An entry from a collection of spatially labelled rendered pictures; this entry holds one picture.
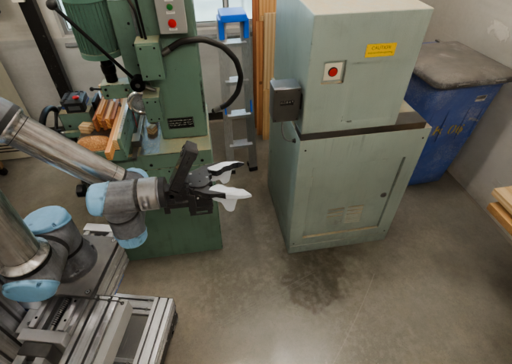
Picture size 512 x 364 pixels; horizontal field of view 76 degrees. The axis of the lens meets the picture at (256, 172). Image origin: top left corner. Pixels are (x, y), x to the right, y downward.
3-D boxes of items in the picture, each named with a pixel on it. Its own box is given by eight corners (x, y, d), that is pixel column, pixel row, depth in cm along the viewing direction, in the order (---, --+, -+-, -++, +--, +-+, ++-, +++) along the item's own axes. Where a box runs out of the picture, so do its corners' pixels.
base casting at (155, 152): (107, 124, 187) (102, 110, 181) (208, 116, 194) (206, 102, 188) (90, 176, 154) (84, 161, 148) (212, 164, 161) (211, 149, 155)
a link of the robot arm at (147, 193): (139, 171, 76) (134, 193, 69) (159, 170, 76) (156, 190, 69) (146, 197, 80) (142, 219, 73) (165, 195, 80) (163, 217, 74)
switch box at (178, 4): (161, 29, 127) (152, -18, 116) (187, 27, 128) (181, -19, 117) (160, 34, 122) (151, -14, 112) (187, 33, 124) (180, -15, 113)
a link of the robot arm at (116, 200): (100, 201, 79) (88, 175, 74) (146, 196, 81) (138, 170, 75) (93, 227, 73) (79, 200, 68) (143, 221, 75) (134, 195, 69)
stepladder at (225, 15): (224, 164, 272) (209, 7, 203) (254, 160, 276) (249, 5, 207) (227, 176, 259) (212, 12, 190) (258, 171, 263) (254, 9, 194)
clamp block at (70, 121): (73, 114, 165) (66, 98, 159) (100, 112, 166) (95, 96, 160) (65, 131, 154) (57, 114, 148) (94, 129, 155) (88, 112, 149)
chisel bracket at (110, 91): (107, 95, 156) (102, 78, 151) (138, 93, 158) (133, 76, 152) (105, 103, 151) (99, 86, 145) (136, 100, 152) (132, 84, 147)
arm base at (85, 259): (84, 285, 101) (72, 267, 94) (37, 281, 102) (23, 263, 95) (105, 244, 112) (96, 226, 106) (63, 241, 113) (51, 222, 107)
